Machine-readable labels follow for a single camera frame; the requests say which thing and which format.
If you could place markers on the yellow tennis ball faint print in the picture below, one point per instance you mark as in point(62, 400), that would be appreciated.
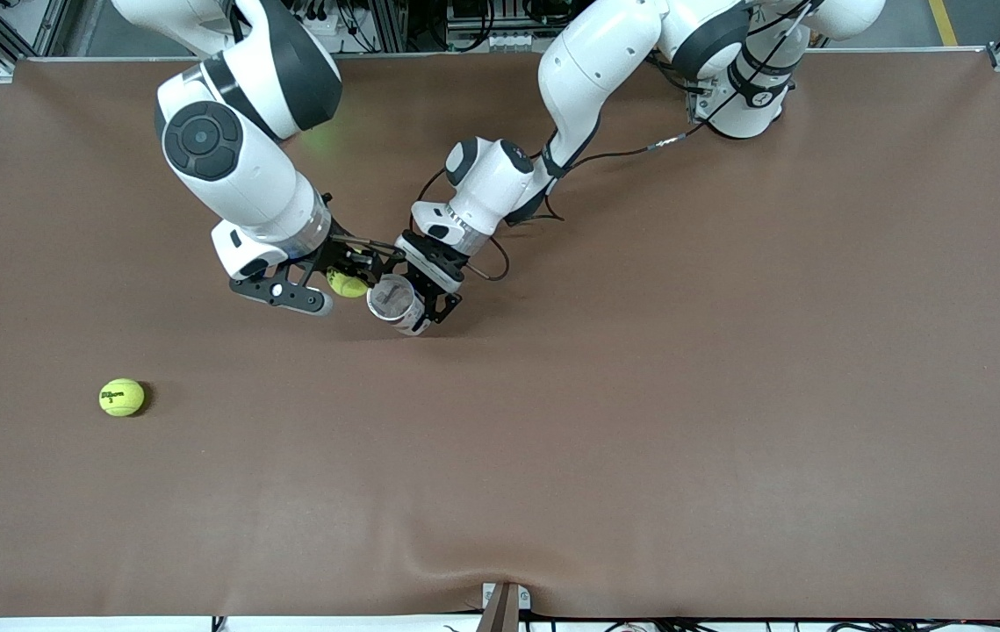
point(346, 285)

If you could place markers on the clear tennis ball can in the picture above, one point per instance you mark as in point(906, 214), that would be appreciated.
point(394, 303)

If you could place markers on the yellow tennis ball bold print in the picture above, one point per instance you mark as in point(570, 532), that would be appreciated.
point(121, 397)

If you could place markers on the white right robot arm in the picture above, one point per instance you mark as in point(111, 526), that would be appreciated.
point(236, 175)

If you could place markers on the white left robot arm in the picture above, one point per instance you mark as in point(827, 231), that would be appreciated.
point(587, 70)

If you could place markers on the brown table mat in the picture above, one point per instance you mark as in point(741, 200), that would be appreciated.
point(500, 439)

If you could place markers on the small white connector strip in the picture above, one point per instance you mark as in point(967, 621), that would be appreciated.
point(508, 40)

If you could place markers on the metal table edge bracket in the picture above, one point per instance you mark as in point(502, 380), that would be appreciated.
point(488, 595)

